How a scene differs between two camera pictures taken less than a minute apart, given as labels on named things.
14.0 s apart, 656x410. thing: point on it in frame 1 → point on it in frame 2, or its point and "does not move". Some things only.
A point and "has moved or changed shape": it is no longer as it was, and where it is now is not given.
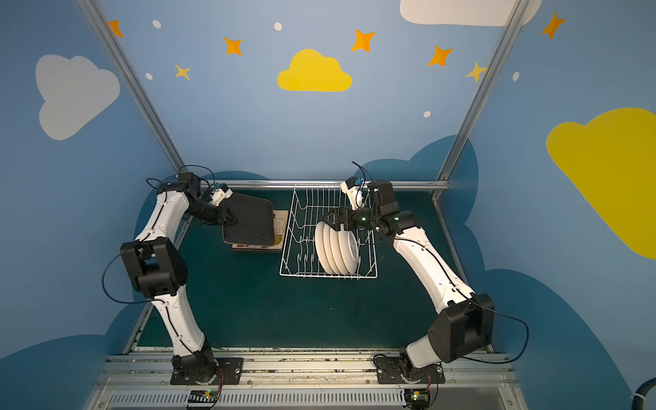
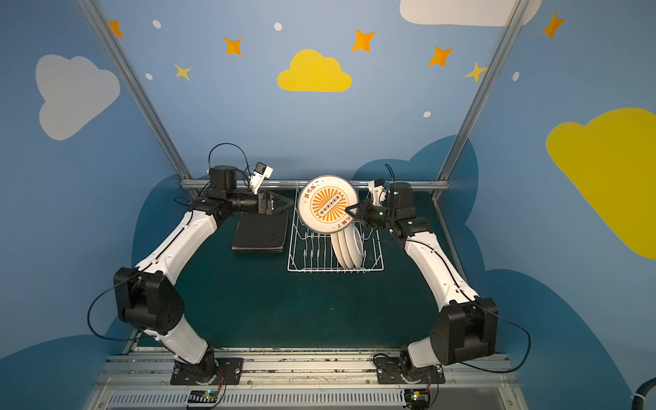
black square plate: (255, 220) has moved or changed shape
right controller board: (417, 399) does not move
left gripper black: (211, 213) → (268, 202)
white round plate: (320, 248) → (323, 202)
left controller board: (202, 399) does not move
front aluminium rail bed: (143, 382) does not move
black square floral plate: (258, 250) does not move
